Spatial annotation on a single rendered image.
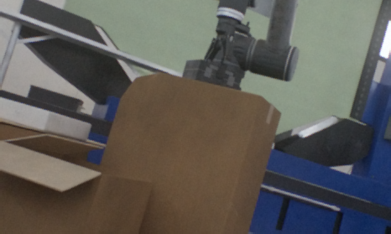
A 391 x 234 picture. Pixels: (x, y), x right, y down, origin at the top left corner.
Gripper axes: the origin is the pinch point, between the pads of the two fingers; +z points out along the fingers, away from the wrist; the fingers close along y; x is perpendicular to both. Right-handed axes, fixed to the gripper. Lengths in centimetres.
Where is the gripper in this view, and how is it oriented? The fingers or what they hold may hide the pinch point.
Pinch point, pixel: (211, 75)
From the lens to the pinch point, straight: 211.5
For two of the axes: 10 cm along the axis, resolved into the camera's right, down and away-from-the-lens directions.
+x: 8.6, 2.9, 4.2
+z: -2.8, 9.5, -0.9
